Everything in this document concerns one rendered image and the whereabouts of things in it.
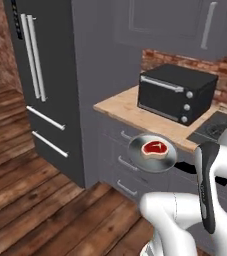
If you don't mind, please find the black hob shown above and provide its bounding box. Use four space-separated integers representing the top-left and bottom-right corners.
186 110 227 145

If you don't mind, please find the dark grey fridge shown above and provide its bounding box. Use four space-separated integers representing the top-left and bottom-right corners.
2 0 86 189

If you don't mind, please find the red raw steak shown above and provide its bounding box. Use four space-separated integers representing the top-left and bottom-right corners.
141 140 170 161

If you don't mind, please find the grey pan with black handle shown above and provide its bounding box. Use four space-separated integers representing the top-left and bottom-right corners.
127 133 227 187

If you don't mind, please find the black toaster oven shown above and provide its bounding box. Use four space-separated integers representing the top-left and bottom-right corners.
137 63 219 127

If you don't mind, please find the grey tall cabinet panel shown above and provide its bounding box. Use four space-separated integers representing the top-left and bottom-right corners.
70 0 143 190

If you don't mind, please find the grey upper cupboard door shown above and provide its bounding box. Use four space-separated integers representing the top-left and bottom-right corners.
112 0 227 63

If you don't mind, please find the silver drawer handle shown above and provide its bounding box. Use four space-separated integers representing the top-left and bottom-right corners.
116 179 139 198
120 130 133 141
117 155 140 172

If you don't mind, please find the silver cupboard door handle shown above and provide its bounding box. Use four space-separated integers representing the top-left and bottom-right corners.
200 1 219 51

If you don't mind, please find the grey drawer front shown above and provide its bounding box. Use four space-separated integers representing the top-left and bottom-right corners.
98 137 186 188
97 113 197 166
98 161 173 205

